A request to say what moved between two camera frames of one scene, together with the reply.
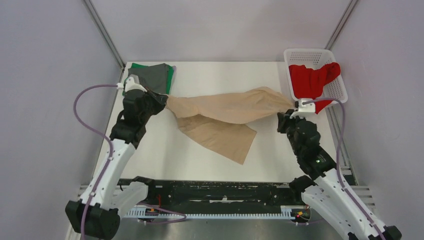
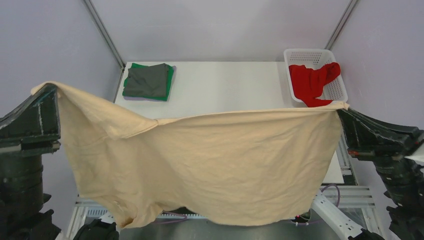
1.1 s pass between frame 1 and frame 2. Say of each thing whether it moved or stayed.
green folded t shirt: stayed
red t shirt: stayed
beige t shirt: moved
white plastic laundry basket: stayed
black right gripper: moved
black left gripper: moved
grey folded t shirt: stayed
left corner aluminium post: stayed
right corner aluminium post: stayed
